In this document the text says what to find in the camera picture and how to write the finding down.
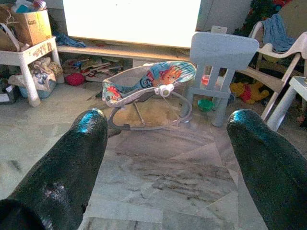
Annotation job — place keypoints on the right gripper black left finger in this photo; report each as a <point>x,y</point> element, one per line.
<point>60,167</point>

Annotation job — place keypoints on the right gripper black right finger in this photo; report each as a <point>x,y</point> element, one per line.
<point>271,172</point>

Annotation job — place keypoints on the small white side table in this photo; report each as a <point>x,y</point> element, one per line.
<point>283,105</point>

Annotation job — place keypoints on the light blue plastic basket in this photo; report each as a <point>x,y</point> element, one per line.
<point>45,92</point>

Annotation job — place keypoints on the yellow bear plush toy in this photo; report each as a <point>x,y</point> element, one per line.
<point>249,92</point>

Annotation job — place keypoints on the black box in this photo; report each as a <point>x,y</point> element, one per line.
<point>9,95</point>

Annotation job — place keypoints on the red yarn ball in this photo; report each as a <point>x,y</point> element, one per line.
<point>75,79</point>

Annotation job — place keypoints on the white plastic kids table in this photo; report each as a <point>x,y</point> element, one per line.
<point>28,83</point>

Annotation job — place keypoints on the green plastic bowl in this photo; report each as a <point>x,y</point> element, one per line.
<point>205,105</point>

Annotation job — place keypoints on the patterned cloth bundle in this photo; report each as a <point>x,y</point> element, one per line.
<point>43,72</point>

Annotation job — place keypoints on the pile of books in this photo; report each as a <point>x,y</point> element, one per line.
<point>96,69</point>

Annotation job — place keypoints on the red plastic cup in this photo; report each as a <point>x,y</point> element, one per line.
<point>207,80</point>

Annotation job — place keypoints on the colourful baby bouncer seat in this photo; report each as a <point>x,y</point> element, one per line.
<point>134,81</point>

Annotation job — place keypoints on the white plastic armchair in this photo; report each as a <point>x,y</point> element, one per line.
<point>271,51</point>

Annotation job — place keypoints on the low wooden bench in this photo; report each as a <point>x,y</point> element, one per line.
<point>108,51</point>

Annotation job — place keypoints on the blue crumpled cloth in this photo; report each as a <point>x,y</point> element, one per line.
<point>67,40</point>

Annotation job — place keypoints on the grey-blue plastic kids chair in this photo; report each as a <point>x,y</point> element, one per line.
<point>223,45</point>

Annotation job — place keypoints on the brown paper bag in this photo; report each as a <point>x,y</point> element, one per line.
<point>7,40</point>

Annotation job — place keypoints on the blue towel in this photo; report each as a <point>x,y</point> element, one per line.
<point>275,31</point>

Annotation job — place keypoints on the brown cardboard box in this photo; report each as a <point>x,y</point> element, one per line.
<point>33,26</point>

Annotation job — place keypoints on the green christmas tree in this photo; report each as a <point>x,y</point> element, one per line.
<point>259,9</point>

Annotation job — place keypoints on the bright white screen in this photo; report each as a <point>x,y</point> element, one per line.
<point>132,19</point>

